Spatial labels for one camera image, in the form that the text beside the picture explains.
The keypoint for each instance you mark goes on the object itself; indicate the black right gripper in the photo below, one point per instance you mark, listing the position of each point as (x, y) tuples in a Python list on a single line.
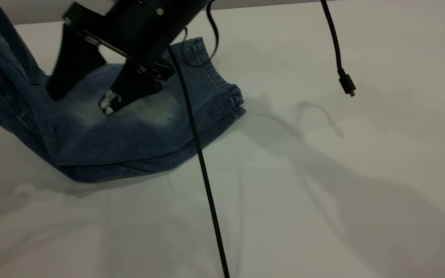
[(141, 31)]

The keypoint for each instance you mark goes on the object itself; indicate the blue denim shorts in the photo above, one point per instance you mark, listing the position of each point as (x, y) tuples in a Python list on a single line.
[(129, 143)]

